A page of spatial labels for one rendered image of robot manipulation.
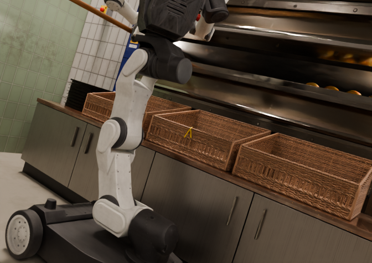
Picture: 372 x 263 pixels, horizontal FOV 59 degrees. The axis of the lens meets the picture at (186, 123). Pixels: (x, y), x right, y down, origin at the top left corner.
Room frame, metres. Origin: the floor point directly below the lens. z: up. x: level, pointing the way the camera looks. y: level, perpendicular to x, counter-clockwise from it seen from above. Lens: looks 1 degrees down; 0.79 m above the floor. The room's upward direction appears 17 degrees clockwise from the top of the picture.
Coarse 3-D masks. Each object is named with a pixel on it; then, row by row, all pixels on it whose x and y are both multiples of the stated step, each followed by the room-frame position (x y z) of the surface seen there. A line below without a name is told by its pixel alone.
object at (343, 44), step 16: (224, 32) 2.20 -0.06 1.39; (240, 32) 2.12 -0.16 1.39; (256, 32) 2.06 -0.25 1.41; (256, 48) 2.25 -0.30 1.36; (272, 48) 2.15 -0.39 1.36; (288, 48) 2.06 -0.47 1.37; (304, 48) 1.97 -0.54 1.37; (320, 48) 1.90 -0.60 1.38; (336, 48) 1.83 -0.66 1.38; (352, 48) 1.76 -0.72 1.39; (368, 48) 1.71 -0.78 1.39; (368, 64) 1.86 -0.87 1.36
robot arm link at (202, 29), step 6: (198, 24) 1.75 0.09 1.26; (204, 24) 1.72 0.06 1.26; (210, 24) 1.71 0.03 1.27; (192, 30) 1.81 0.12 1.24; (198, 30) 1.78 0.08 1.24; (204, 30) 1.76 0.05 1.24; (210, 30) 1.79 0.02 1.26; (198, 36) 1.82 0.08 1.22; (204, 36) 1.81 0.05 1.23; (210, 36) 1.85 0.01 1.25
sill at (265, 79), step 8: (192, 64) 2.46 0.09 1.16; (200, 64) 2.42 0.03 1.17; (216, 72) 2.34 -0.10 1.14; (224, 72) 2.30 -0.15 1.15; (232, 72) 2.27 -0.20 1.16; (240, 72) 2.24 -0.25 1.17; (256, 80) 2.17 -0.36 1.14; (264, 80) 2.14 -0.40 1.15; (272, 80) 2.11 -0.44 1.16; (280, 80) 2.08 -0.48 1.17; (296, 88) 2.02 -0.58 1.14; (304, 88) 2.00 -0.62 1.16; (312, 88) 1.97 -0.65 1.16; (320, 88) 1.95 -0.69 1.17; (336, 96) 1.89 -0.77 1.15; (344, 96) 1.87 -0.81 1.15; (352, 96) 1.85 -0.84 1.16; (360, 96) 1.83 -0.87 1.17; (368, 104) 1.80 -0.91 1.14
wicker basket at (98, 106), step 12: (96, 96) 2.21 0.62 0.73; (108, 96) 2.42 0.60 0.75; (84, 108) 2.26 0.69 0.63; (96, 108) 2.20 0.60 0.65; (108, 108) 2.14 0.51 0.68; (156, 108) 2.50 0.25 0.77; (168, 108) 2.45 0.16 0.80; (180, 108) 2.40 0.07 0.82; (144, 120) 1.98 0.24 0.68; (144, 132) 2.01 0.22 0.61
